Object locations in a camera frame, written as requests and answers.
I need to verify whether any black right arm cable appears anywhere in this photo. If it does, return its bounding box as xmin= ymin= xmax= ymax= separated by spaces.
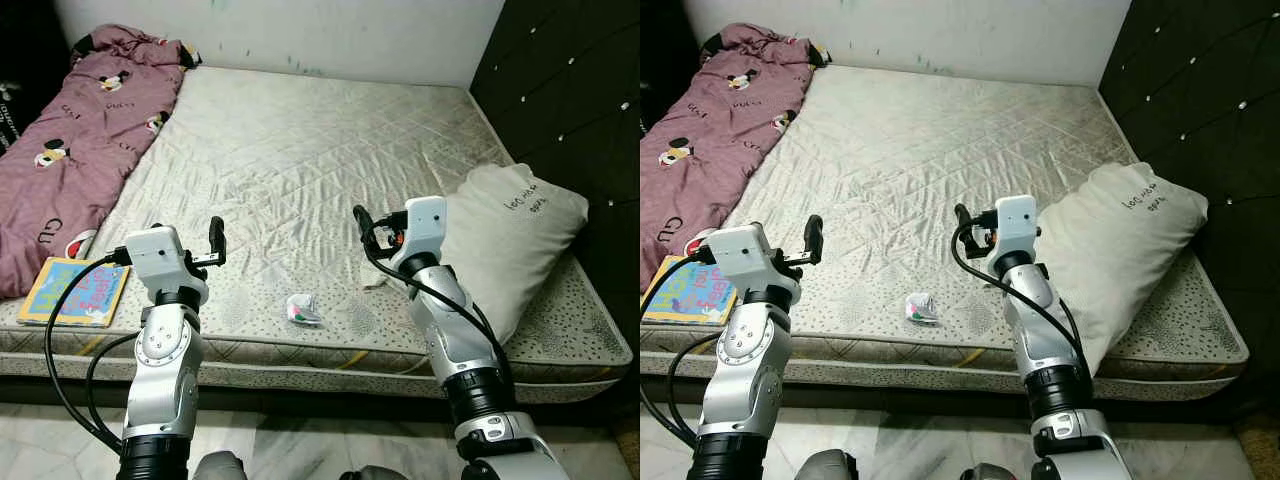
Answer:
xmin=950 ymin=232 xmax=1093 ymax=386
xmin=362 ymin=232 xmax=513 ymax=401

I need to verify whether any purple cartoon print blanket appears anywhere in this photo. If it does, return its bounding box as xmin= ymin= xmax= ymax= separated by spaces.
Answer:
xmin=0 ymin=24 xmax=201 ymax=299
xmin=640 ymin=22 xmax=833 ymax=296

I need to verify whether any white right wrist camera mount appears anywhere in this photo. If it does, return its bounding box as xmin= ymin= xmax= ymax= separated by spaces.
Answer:
xmin=993 ymin=195 xmax=1041 ymax=273
xmin=402 ymin=196 xmax=448 ymax=273

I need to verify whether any white wrapper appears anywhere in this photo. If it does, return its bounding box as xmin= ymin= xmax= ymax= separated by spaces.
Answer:
xmin=286 ymin=293 xmax=324 ymax=327
xmin=905 ymin=292 xmax=942 ymax=327

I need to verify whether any colourful children's book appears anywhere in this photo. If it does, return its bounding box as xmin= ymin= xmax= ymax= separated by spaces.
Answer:
xmin=640 ymin=255 xmax=743 ymax=327
xmin=16 ymin=257 xmax=132 ymax=329

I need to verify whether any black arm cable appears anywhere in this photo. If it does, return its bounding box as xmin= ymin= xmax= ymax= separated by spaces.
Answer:
xmin=362 ymin=232 xmax=513 ymax=401
xmin=950 ymin=232 xmax=1093 ymax=386
xmin=664 ymin=332 xmax=723 ymax=446
xmin=43 ymin=248 xmax=133 ymax=456
xmin=640 ymin=230 xmax=716 ymax=453
xmin=84 ymin=332 xmax=141 ymax=446

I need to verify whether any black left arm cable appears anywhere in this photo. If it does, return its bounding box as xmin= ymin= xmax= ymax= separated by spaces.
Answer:
xmin=84 ymin=332 xmax=141 ymax=446
xmin=640 ymin=230 xmax=716 ymax=453
xmin=43 ymin=248 xmax=133 ymax=456
xmin=664 ymin=332 xmax=723 ymax=446

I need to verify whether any grey quilted mattress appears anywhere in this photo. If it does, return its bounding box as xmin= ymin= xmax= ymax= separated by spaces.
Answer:
xmin=640 ymin=65 xmax=1251 ymax=404
xmin=0 ymin=65 xmax=636 ymax=404

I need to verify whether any black tufted headboard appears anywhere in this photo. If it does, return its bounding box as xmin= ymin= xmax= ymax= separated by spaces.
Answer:
xmin=469 ymin=0 xmax=641 ymax=331
xmin=1098 ymin=0 xmax=1280 ymax=401

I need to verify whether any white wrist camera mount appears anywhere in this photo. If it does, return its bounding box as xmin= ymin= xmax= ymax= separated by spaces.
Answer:
xmin=124 ymin=225 xmax=209 ymax=301
xmin=402 ymin=196 xmax=448 ymax=273
xmin=993 ymin=195 xmax=1041 ymax=273
xmin=700 ymin=224 xmax=801 ymax=301

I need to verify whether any black bag with white print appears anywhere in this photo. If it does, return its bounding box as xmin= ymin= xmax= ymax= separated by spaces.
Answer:
xmin=0 ymin=0 xmax=73 ymax=156
xmin=640 ymin=0 xmax=703 ymax=136

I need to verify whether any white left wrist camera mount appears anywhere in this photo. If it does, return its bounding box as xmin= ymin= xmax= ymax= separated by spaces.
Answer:
xmin=124 ymin=225 xmax=209 ymax=301
xmin=700 ymin=224 xmax=801 ymax=301

